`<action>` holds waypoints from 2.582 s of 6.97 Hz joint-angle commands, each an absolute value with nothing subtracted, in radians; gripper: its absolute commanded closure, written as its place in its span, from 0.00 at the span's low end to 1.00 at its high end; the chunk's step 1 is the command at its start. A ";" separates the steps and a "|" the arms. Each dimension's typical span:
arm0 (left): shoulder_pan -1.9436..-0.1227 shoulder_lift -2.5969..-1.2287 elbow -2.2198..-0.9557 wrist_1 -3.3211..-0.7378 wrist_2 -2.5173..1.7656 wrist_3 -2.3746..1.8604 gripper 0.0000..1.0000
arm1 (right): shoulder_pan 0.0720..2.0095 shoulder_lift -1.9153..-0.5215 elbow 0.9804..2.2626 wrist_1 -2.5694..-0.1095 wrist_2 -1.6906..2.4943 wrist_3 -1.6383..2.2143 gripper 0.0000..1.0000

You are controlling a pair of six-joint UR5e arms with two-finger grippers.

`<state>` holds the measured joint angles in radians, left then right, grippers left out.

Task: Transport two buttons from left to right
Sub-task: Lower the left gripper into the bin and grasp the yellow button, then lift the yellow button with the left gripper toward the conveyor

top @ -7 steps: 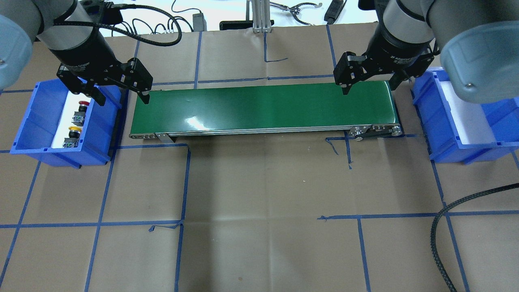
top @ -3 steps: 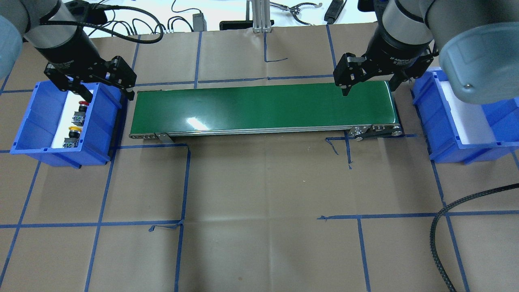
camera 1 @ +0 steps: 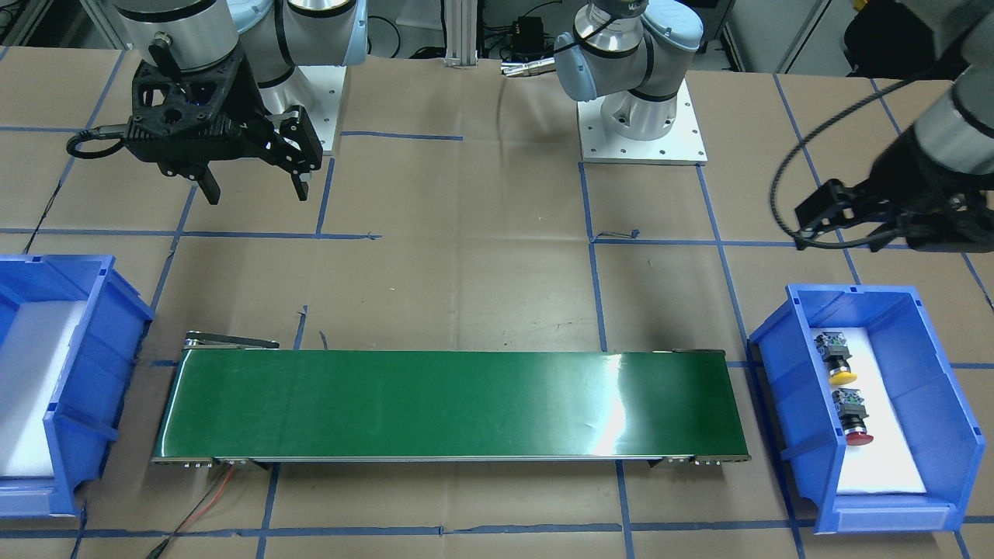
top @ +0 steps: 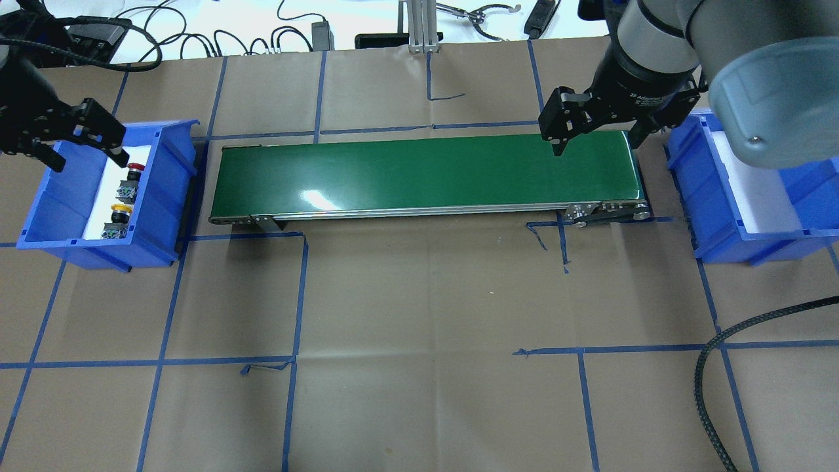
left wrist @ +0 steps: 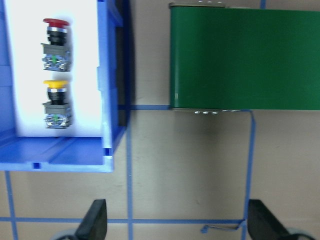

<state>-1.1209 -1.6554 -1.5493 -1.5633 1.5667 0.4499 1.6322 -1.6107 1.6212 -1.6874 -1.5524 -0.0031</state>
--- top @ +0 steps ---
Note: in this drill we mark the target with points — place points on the black power adapter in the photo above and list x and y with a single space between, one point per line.
322 38

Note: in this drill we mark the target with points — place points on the white foam pad left bin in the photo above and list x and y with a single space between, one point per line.
106 191

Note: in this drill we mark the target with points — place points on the aluminium frame post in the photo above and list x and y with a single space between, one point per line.
422 26

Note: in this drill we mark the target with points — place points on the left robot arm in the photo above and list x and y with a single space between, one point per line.
44 40

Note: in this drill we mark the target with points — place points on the right blue storage bin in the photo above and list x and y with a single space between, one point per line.
719 232

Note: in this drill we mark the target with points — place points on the white foam pad bin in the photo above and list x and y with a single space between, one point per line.
759 194
106 191

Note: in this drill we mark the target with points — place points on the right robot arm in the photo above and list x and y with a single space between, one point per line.
769 69

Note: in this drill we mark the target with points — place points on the green conveyor belt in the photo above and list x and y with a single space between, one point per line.
596 179

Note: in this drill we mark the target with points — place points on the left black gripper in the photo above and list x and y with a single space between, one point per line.
19 88

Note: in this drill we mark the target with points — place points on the red push button switch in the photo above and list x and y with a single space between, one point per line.
128 188

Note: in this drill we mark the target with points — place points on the blue storage bin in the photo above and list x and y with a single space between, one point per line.
63 202
719 232

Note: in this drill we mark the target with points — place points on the yellow push button switch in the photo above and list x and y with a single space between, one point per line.
117 226

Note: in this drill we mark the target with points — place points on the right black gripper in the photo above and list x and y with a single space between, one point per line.
639 78

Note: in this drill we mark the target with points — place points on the white foam pad right bin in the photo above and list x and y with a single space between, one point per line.
759 194

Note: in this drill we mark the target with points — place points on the left blue storage bin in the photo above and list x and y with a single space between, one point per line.
63 202

